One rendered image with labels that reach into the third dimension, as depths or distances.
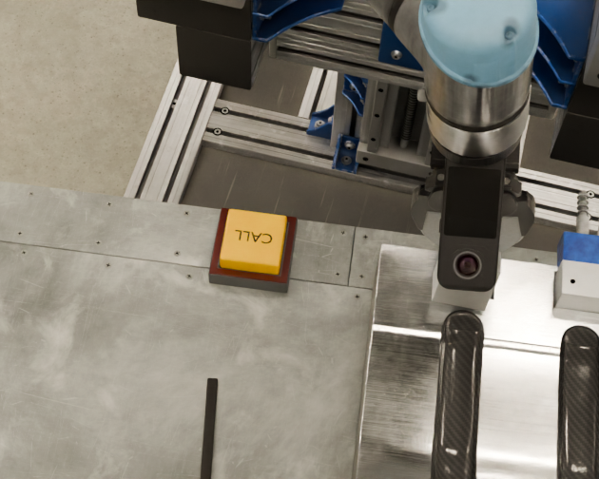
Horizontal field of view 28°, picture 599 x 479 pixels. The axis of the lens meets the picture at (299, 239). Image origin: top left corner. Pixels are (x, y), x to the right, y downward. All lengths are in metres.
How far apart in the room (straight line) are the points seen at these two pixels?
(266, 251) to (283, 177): 0.81
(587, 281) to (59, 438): 0.51
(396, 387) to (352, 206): 0.91
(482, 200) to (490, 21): 0.19
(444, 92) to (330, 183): 1.17
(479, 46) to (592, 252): 0.43
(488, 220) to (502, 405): 0.22
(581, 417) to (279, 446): 0.28
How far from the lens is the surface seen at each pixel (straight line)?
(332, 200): 1.96
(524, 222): 1.01
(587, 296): 1.11
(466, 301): 1.10
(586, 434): 1.10
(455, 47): 0.77
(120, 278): 1.22
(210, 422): 1.14
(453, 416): 1.08
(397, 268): 1.12
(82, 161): 2.28
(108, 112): 2.33
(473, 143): 0.87
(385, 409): 1.07
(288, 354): 1.17
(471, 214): 0.92
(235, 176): 1.98
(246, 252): 1.18
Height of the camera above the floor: 1.86
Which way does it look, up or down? 59 degrees down
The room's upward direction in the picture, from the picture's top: 4 degrees clockwise
